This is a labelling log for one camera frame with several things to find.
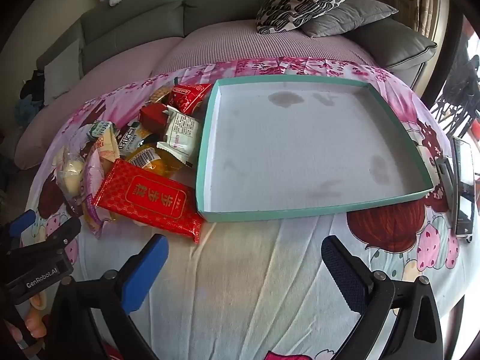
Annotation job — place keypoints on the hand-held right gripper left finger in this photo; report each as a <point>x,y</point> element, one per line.
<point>146,270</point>

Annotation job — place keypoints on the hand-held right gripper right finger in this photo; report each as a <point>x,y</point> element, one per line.
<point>341,270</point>

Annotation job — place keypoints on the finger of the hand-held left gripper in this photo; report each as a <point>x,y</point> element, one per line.
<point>62,232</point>
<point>20,225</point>

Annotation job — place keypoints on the pink purple snack packet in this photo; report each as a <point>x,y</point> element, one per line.
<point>93,191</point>

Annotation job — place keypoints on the round bun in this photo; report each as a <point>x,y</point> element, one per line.
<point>71,174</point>

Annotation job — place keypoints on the large red gold packet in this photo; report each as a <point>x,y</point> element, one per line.
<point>150,198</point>

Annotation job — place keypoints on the beige swiss roll packet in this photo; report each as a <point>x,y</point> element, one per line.
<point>108,150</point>

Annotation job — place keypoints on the yellow jelly packet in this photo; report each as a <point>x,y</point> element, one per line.
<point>150,161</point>

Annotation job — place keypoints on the teal cardboard box tray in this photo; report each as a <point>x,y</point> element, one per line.
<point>300,150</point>

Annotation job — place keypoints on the small red box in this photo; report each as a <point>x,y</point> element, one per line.
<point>152,118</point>

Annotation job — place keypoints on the person's left hand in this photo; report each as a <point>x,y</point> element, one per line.
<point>35,326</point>

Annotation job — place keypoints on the pink printed blanket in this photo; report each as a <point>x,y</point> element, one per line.
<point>243,270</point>

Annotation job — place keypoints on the green white snack packet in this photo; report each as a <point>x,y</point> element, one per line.
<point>99,129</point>

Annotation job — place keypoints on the teal cloth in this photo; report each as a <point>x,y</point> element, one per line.
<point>24,108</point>

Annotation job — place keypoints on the white printed snack packet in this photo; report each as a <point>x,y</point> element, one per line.
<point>180,135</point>

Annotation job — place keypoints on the smartphone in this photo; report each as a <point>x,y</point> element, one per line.
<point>465,180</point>

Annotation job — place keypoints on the white cushion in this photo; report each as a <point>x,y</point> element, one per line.
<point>62,71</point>

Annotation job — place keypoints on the orange waffle biscuit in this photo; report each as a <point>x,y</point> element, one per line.
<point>159,95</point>

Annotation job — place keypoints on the shiny red triangular packet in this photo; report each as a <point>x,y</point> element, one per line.
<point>187,97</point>

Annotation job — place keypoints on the black metal rack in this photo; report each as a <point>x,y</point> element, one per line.
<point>457,90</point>

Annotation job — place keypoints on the pink textured sofa cover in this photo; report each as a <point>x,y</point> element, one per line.
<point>225,45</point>

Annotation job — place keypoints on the grey pillow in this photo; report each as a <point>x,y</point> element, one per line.
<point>345,18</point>

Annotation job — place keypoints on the black white patterned pillow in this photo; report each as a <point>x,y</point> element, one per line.
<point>303,0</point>

